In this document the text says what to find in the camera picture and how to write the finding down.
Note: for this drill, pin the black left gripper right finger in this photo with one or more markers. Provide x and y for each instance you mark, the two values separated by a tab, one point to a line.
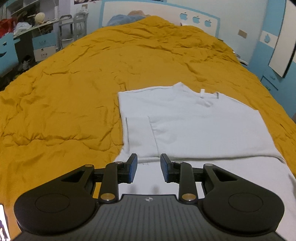
230	203

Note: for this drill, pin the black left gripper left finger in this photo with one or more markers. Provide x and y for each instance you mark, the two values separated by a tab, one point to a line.
68	202

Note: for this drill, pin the white printed t-shirt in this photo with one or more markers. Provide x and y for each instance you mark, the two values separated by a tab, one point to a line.
200	128

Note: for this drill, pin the mustard yellow bed quilt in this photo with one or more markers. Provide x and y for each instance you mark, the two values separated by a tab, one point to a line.
64	112

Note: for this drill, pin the blue wardrobe with apples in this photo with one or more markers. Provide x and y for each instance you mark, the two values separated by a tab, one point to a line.
282	89

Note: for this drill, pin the white framed mirror panel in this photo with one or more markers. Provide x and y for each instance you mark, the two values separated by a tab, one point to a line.
285	47

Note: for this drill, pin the blue chair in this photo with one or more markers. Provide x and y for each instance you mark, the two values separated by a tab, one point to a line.
9	58

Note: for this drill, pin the blue white desk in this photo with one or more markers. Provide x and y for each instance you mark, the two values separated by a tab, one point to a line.
38	42

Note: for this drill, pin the white blue headboard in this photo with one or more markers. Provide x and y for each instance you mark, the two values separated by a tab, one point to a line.
178	15

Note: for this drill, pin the red bag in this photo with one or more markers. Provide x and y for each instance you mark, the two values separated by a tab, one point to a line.
7	26

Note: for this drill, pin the cream yarn ball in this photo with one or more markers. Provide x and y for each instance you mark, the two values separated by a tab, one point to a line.
40	18

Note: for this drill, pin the blue pillow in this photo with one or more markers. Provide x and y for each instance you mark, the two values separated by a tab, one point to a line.
124	19

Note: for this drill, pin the brown wall switch plate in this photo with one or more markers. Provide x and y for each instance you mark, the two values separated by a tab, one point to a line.
242	33

